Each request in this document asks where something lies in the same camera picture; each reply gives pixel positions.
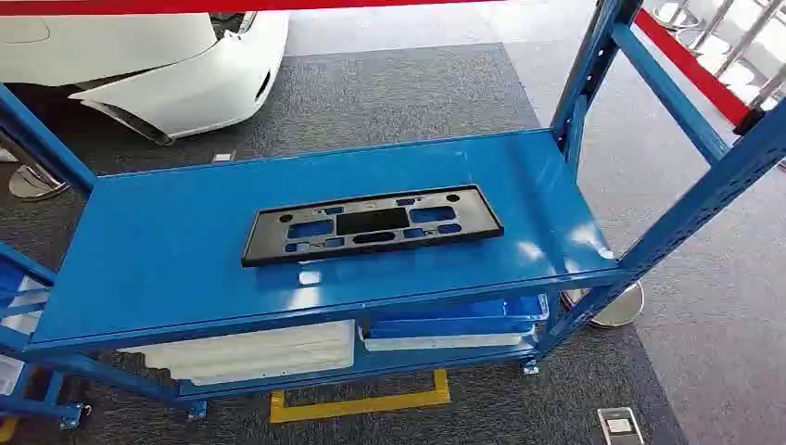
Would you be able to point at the black plastic licence plate bracket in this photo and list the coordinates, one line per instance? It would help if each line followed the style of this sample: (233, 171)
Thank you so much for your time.
(479, 215)

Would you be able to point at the small silver floor plate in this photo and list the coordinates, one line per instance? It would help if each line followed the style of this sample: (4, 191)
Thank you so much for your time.
(223, 156)

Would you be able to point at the blue flat panel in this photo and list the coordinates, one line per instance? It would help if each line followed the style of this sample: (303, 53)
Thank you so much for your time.
(442, 319)

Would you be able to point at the silver floor socket box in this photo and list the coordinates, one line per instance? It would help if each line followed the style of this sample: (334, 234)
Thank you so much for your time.
(620, 426)

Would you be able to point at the chrome stanchion base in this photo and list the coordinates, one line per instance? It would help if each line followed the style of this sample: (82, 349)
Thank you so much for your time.
(620, 310)
(34, 183)

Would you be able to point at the blue metal shelf rack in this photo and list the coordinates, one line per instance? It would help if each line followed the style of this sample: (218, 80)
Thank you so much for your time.
(184, 245)

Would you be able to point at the white car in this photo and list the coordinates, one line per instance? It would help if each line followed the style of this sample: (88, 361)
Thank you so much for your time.
(153, 55)

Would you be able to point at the white flat panel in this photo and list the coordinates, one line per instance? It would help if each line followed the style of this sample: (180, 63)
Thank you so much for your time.
(442, 342)

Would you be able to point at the dark grey carpet mat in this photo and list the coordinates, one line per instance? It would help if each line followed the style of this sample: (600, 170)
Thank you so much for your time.
(393, 92)

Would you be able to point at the chrome chair frames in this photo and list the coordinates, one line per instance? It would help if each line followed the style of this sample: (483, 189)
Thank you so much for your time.
(737, 43)

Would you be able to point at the red barrier belt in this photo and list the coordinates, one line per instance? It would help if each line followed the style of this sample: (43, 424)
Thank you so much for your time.
(184, 5)
(694, 69)

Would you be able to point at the white ribbed panel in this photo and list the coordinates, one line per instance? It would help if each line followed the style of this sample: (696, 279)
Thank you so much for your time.
(18, 319)
(258, 356)

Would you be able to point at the yellow floor tape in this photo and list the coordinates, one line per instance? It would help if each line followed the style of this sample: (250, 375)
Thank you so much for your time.
(362, 405)

